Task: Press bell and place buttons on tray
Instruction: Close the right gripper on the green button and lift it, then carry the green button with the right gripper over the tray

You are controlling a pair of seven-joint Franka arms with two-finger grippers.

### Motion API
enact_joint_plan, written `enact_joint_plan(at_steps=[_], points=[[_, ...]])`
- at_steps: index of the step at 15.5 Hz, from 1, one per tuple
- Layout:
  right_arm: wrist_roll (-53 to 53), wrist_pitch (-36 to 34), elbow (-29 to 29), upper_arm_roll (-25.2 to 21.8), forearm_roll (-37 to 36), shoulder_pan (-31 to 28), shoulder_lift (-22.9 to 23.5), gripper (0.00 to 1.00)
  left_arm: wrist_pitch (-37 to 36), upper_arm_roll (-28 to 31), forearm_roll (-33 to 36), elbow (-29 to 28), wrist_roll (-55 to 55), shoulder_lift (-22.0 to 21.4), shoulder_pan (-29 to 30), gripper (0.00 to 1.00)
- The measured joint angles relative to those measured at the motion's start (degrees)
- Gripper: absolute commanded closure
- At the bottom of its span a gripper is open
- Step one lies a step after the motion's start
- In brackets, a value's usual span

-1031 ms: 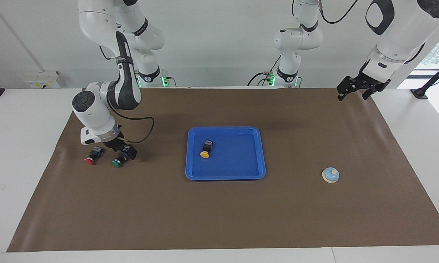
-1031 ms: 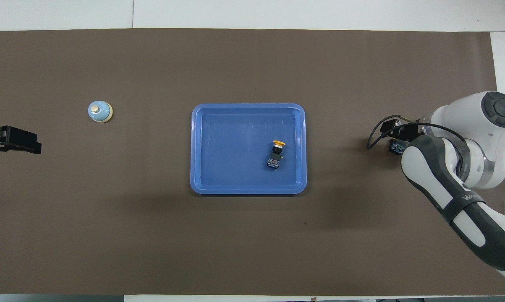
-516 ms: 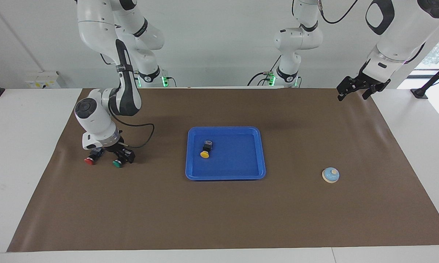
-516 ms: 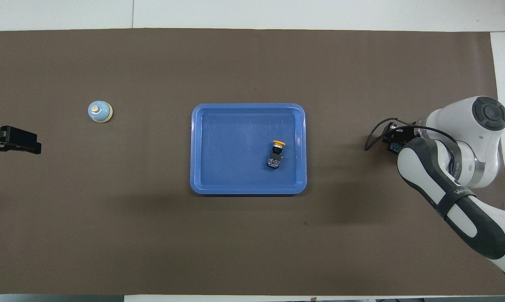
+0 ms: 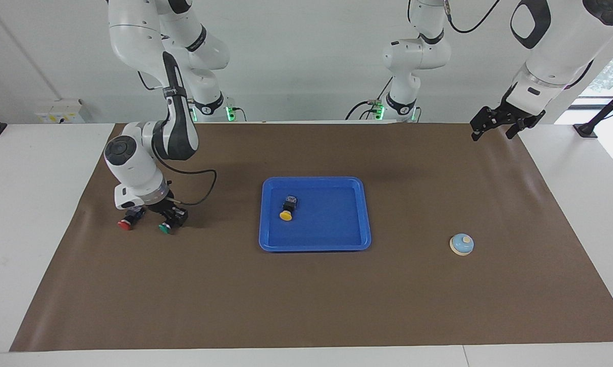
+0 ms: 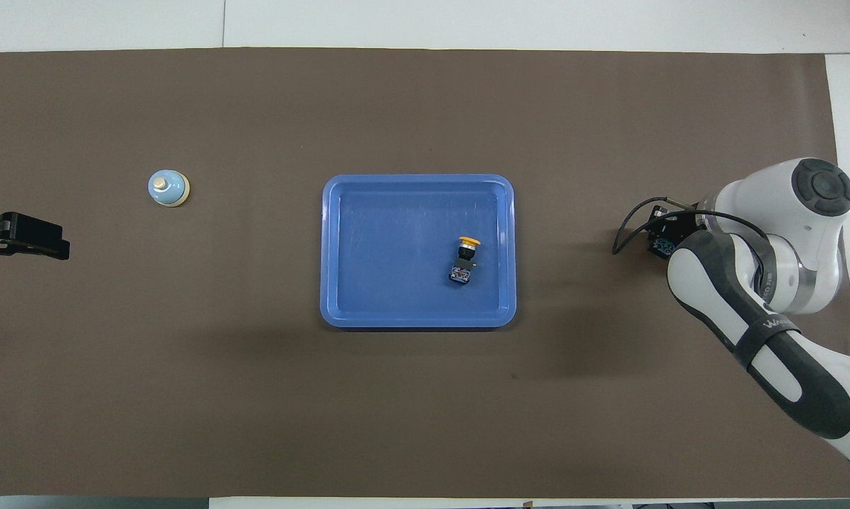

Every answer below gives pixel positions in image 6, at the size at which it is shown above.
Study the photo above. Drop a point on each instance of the blue plastic tray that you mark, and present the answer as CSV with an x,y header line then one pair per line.
x,y
396,233

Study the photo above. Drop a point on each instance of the brown table mat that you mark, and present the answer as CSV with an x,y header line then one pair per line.
x,y
184,389

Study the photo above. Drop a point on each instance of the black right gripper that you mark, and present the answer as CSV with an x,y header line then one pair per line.
x,y
668,223

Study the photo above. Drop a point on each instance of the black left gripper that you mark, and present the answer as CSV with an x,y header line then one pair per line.
x,y
22,230

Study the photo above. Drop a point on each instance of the light blue call bell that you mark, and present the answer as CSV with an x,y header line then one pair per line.
x,y
167,188

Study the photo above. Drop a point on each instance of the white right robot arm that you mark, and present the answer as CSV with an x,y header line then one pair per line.
x,y
806,240

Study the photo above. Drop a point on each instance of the yellow push button switch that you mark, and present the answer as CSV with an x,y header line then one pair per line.
x,y
465,261

